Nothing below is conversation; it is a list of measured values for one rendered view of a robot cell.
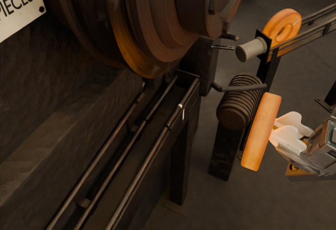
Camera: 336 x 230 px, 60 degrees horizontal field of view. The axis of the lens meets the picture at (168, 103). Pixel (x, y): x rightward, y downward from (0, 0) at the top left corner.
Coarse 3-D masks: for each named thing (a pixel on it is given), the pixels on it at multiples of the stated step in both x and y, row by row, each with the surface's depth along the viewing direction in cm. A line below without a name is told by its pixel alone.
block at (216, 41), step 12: (204, 36) 83; (192, 48) 87; (204, 48) 85; (192, 60) 91; (204, 60) 88; (216, 60) 94; (192, 72) 94; (204, 72) 92; (204, 84) 95; (204, 96) 100
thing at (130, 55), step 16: (80, 0) 36; (96, 0) 34; (112, 0) 33; (80, 16) 38; (96, 16) 36; (112, 16) 34; (96, 32) 39; (112, 32) 36; (128, 32) 39; (96, 48) 44; (112, 48) 41; (128, 48) 41; (128, 64) 42; (144, 64) 47; (160, 64) 53; (176, 64) 62
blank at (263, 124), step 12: (264, 96) 54; (276, 96) 54; (264, 108) 51; (276, 108) 51; (264, 120) 50; (252, 132) 51; (264, 132) 50; (252, 144) 51; (264, 144) 50; (252, 156) 52; (252, 168) 54
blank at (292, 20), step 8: (280, 16) 95; (288, 16) 95; (296, 16) 98; (272, 24) 96; (280, 24) 96; (288, 24) 99; (296, 24) 101; (264, 32) 98; (272, 32) 97; (288, 32) 103; (296, 32) 104; (272, 40) 100; (280, 40) 103
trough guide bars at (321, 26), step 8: (328, 8) 112; (312, 16) 110; (320, 16) 112; (304, 24) 111; (320, 24) 105; (328, 24) 107; (280, 32) 108; (304, 32) 103; (312, 32) 106; (288, 40) 102; (296, 40) 104; (272, 48) 100; (280, 48) 102; (272, 56) 103
